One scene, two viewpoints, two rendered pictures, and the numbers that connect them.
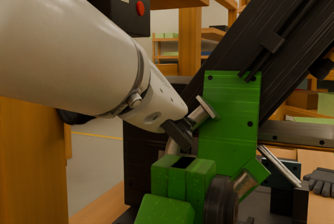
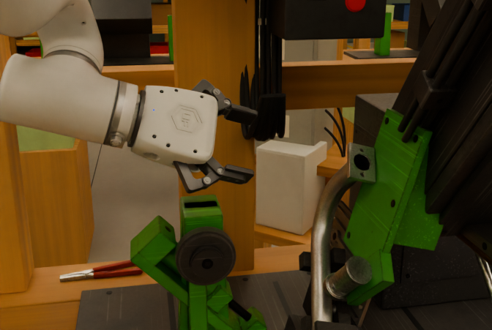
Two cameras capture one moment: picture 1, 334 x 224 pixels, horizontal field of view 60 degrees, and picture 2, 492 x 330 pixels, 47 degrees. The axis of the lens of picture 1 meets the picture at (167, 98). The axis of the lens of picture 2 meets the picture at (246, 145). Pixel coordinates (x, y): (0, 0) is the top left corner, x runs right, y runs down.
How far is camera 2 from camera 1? 0.64 m
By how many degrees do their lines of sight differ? 55
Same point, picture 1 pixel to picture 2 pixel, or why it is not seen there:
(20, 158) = not seen: hidden behind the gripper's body
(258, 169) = (377, 268)
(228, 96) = (391, 154)
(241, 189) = (340, 279)
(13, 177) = not seen: hidden behind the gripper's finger
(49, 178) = (230, 188)
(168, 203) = (155, 227)
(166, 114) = (165, 156)
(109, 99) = (90, 137)
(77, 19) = (40, 97)
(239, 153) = (374, 238)
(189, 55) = not seen: outside the picture
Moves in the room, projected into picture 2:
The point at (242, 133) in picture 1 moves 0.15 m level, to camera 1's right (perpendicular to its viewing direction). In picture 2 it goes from (384, 213) to (485, 259)
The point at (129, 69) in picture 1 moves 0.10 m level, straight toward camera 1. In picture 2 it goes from (97, 121) to (13, 137)
